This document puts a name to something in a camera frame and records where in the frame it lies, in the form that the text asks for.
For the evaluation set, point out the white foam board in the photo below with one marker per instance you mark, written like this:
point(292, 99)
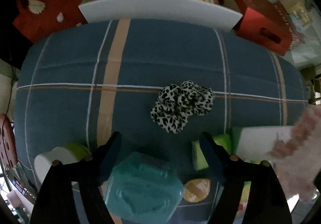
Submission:
point(188, 11)

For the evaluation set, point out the leopard print scrunchie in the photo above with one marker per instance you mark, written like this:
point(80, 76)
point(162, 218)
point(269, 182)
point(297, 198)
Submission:
point(175, 104)

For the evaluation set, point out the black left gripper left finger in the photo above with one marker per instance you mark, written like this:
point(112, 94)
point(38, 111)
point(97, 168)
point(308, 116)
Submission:
point(55, 202)

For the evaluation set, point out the red round stool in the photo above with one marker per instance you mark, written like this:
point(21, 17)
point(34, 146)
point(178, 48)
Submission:
point(7, 145)

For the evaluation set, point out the teal plastic lidded box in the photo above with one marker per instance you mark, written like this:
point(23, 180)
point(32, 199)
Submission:
point(143, 189)

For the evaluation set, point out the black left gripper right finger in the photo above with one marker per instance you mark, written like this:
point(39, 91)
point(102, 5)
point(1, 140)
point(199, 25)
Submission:
point(267, 202)

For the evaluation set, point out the white pill bottle green label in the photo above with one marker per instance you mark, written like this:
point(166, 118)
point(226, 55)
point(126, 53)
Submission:
point(68, 154)

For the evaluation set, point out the white tray green rim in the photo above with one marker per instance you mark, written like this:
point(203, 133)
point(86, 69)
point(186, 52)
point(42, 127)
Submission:
point(255, 143)

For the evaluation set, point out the yellow patterned gift bag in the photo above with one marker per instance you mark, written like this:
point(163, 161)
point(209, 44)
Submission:
point(298, 13)

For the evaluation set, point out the red felt tote bag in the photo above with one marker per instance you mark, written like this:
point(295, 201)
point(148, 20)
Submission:
point(41, 18)

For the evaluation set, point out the red cardboard box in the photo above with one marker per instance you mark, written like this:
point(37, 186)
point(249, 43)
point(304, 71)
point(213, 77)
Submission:
point(264, 25)

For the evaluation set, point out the pink white fluffy sock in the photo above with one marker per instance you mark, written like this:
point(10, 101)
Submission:
point(297, 161)

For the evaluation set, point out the blue plaid tablecloth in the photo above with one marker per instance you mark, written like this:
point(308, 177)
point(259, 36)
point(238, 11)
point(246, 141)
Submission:
point(82, 84)

